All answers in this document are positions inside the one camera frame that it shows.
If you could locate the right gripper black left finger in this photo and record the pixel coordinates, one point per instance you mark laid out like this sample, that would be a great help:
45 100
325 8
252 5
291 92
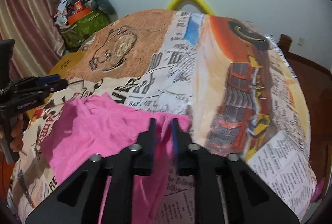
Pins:
101 189

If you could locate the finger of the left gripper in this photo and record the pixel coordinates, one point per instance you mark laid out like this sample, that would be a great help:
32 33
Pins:
32 85

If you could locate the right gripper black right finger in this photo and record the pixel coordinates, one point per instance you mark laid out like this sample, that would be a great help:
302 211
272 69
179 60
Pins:
227 190

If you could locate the pink knit cardigan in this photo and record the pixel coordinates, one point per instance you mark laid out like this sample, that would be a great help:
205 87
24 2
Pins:
99 125

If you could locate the person left hand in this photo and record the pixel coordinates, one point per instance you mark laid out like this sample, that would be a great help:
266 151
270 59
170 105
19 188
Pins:
17 132

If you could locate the green camouflage storage box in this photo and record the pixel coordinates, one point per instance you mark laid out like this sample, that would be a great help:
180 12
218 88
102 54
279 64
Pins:
84 28

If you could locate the striped red curtain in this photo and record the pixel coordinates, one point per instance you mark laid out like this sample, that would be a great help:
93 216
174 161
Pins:
38 43

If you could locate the pink spotted slipper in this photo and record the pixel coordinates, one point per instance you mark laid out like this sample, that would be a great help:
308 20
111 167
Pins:
318 191

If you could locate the orange box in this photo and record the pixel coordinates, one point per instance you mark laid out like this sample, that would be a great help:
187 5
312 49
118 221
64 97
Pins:
76 12

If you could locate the grey plush toy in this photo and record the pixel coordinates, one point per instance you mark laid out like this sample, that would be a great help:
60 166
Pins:
103 5

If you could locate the newspaper print bed cover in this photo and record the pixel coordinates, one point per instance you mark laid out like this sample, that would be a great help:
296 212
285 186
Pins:
233 82

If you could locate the yellow foam tube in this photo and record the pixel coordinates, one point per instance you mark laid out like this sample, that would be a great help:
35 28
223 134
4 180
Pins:
200 4

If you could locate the wooden bed post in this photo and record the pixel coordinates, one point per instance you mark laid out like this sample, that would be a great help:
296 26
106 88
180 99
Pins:
284 43

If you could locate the wall power socket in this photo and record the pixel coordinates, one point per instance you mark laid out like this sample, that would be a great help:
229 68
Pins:
301 41

